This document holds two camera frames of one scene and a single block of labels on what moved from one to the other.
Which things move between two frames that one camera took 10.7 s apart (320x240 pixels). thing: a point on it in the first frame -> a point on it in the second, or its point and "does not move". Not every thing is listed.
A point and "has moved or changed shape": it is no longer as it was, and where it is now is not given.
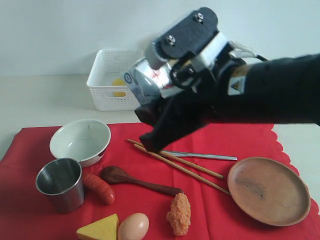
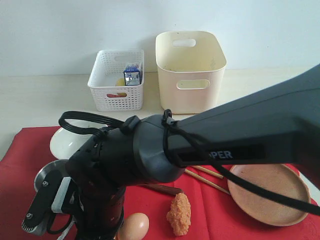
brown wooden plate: [269, 191] does not move
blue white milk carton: [146, 84] has moved or changed shape
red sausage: [99, 188] has moved or changed shape
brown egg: [134, 226] does not move
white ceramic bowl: [85, 140] does not move
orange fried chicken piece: [179, 215] does not move
